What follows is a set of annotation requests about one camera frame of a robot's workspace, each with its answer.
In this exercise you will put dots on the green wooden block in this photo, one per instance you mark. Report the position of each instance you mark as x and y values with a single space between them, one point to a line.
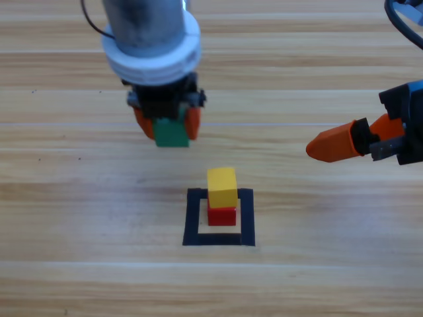
170 135

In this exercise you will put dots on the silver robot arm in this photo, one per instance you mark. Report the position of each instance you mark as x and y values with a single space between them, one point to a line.
145 23

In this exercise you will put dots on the red wooden block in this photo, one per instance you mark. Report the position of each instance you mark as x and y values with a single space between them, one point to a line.
221 217

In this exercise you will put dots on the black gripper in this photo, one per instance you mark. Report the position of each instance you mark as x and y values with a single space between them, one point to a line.
158 102
413 132

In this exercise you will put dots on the yellow wooden block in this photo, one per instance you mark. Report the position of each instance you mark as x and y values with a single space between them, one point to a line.
221 188

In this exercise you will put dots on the black tape square outline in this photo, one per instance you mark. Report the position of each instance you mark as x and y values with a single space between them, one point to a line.
191 224

